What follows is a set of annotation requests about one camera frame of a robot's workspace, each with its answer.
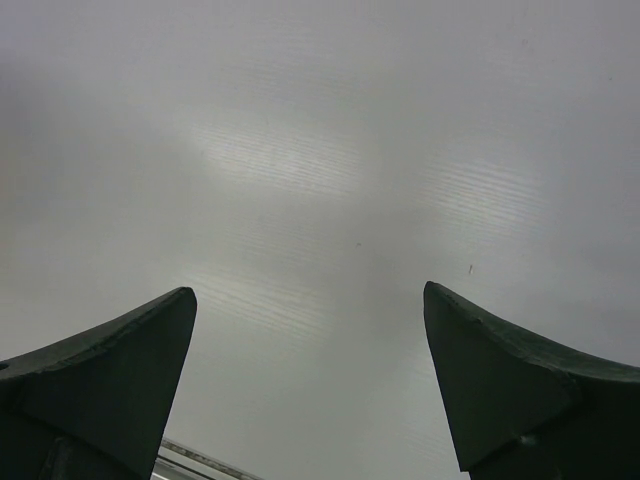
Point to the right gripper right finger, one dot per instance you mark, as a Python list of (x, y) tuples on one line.
[(521, 406)]

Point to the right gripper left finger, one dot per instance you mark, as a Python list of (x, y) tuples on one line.
[(95, 405)]

